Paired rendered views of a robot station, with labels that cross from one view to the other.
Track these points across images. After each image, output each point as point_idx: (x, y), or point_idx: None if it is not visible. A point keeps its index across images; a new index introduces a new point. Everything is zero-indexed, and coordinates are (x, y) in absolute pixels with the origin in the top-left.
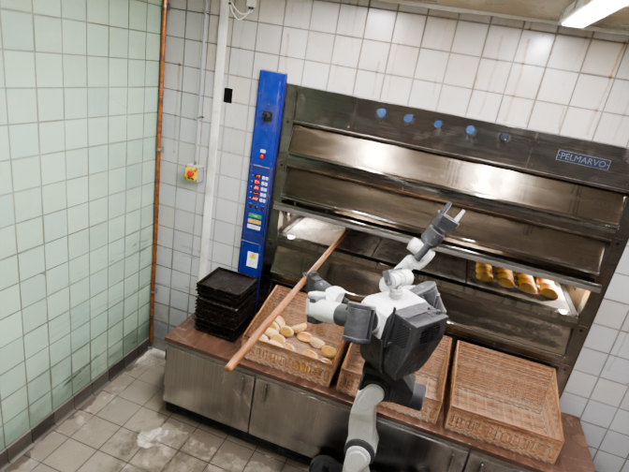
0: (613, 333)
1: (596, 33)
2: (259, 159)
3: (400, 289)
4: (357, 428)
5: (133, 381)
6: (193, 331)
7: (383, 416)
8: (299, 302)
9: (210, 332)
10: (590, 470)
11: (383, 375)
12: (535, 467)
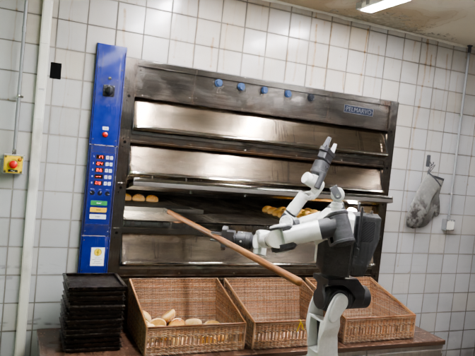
0: (396, 236)
1: (353, 22)
2: (102, 138)
3: (341, 203)
4: (325, 347)
5: None
6: (66, 355)
7: (300, 352)
8: (160, 289)
9: (88, 348)
10: (428, 333)
11: (343, 281)
12: (408, 342)
